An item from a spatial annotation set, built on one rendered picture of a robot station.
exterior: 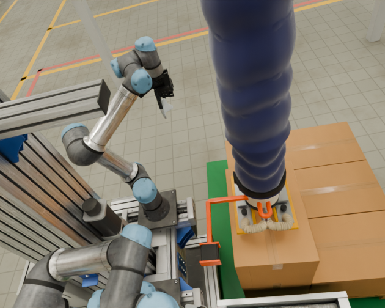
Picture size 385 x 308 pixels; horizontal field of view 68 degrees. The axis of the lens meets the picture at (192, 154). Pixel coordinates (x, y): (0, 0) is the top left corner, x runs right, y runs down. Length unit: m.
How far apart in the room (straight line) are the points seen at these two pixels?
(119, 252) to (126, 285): 0.08
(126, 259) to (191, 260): 1.71
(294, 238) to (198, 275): 0.98
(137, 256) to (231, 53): 0.54
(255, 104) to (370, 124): 2.64
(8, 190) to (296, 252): 1.23
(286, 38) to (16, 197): 0.82
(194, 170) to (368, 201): 1.62
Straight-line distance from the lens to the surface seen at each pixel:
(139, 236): 0.69
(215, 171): 2.97
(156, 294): 0.61
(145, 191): 1.44
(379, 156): 3.17
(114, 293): 0.67
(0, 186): 0.87
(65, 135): 1.30
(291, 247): 1.55
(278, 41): 0.77
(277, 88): 0.85
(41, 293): 0.98
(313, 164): 2.31
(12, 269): 3.44
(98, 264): 0.78
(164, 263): 1.60
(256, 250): 1.54
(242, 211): 1.46
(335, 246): 2.02
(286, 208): 1.49
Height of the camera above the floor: 2.39
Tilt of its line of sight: 49 degrees down
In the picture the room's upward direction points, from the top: 19 degrees counter-clockwise
